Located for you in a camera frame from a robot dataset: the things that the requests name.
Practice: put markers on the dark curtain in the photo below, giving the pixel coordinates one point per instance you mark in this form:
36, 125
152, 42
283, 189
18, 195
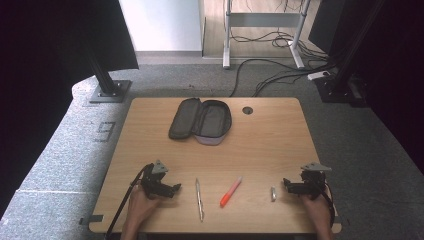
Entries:
396, 66
43, 66

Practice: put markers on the black metal stand with base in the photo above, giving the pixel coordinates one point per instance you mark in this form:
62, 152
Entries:
108, 88
343, 86

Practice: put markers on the orange highlighter marker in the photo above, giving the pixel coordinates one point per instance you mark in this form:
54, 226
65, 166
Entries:
230, 192

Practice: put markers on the person's left hand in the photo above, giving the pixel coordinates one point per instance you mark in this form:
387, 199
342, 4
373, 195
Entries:
141, 206

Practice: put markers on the person's right hand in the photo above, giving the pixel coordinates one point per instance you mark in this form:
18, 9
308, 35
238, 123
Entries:
316, 210

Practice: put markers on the white ballpoint pen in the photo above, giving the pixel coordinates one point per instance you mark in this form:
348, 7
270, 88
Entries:
199, 200

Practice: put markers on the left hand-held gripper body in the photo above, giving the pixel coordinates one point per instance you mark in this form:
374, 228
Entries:
154, 181

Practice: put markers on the grey table bracket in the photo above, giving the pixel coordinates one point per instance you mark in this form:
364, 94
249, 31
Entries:
341, 220
91, 219

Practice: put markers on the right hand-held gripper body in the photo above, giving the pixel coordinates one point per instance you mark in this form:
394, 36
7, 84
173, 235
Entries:
312, 183

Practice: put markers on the dark grey pencil case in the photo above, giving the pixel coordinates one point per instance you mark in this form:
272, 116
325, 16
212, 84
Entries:
203, 121

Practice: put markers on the white power strip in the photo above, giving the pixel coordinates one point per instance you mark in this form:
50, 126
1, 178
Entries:
318, 75

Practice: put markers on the white partition panel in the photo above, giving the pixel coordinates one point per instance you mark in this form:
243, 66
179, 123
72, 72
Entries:
163, 23

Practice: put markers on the white desk frame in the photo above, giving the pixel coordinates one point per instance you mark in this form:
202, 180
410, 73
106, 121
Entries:
263, 20

